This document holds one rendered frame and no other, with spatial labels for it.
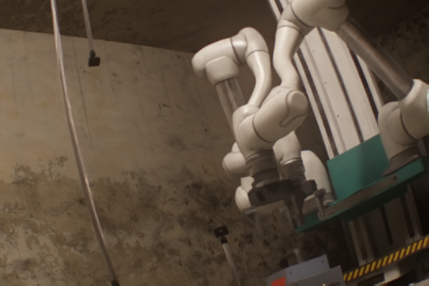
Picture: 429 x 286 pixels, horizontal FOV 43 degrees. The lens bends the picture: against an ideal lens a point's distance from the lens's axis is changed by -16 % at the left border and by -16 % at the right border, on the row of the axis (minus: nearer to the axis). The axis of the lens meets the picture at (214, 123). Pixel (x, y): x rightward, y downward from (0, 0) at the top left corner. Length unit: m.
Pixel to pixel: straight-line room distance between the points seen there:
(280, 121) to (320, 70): 1.12
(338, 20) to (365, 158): 0.71
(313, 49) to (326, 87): 0.19
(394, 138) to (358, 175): 0.33
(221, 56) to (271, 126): 0.94
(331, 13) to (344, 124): 0.77
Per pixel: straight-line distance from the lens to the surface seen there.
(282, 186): 1.84
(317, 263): 1.73
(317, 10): 2.11
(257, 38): 2.66
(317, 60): 2.84
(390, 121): 2.37
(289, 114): 1.71
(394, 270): 2.27
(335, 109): 2.76
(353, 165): 2.61
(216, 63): 2.64
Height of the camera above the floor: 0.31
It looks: 18 degrees up
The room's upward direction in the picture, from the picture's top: 17 degrees counter-clockwise
